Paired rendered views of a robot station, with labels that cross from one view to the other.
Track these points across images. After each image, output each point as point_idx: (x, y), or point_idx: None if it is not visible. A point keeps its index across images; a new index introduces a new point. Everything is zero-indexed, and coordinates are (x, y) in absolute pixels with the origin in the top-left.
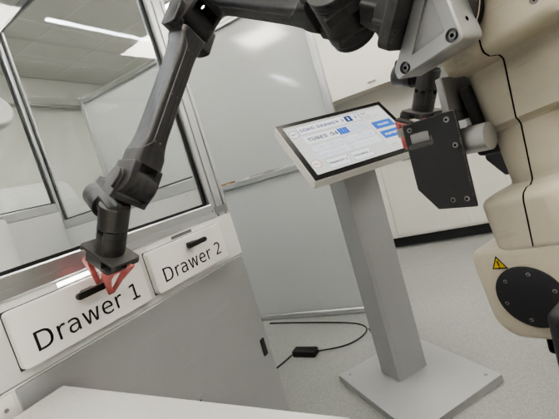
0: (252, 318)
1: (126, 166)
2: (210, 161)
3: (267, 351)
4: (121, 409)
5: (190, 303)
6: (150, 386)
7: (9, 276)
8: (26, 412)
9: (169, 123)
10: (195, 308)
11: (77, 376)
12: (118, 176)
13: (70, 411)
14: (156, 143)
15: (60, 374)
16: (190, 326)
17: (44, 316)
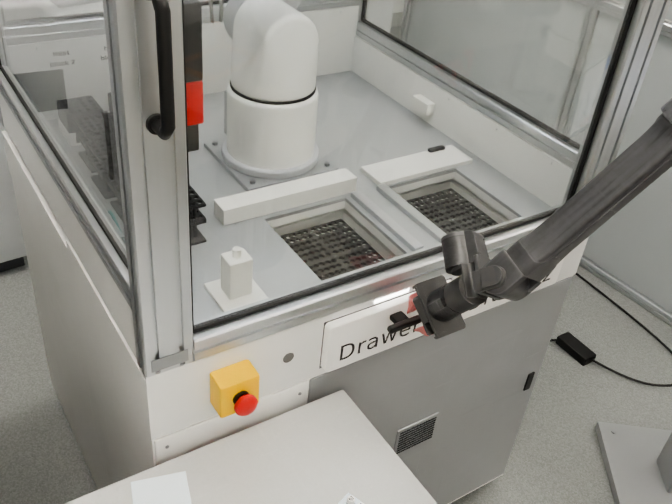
0: (535, 350)
1: (509, 273)
2: (614, 151)
3: (529, 386)
4: (400, 485)
5: (480, 327)
6: (401, 396)
7: (344, 293)
8: (314, 407)
9: (584, 238)
10: (482, 333)
11: (353, 378)
12: (495, 284)
13: (355, 445)
14: (555, 258)
15: (342, 374)
16: (466, 350)
17: (355, 333)
